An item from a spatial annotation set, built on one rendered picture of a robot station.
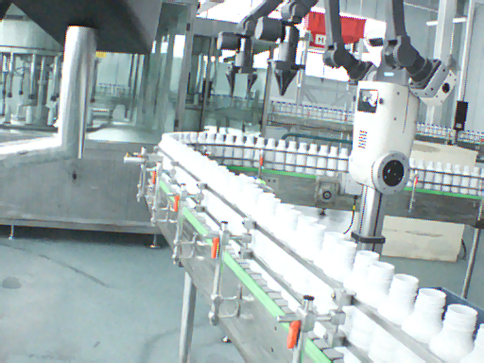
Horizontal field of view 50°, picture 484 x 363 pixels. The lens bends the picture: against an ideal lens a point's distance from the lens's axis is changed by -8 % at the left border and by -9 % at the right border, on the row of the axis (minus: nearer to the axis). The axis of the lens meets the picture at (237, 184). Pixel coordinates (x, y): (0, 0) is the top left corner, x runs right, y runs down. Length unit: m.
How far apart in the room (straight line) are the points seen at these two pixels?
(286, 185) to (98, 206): 2.07
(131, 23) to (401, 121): 1.78
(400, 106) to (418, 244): 3.94
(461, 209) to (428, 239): 2.46
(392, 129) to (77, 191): 3.26
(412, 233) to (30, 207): 3.67
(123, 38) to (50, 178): 4.47
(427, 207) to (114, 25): 3.15
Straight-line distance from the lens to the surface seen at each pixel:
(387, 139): 1.96
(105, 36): 0.24
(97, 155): 4.68
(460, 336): 0.68
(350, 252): 0.90
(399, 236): 5.74
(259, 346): 1.14
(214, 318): 1.26
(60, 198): 4.73
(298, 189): 3.15
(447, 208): 3.37
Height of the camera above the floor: 1.37
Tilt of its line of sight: 9 degrees down
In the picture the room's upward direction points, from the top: 7 degrees clockwise
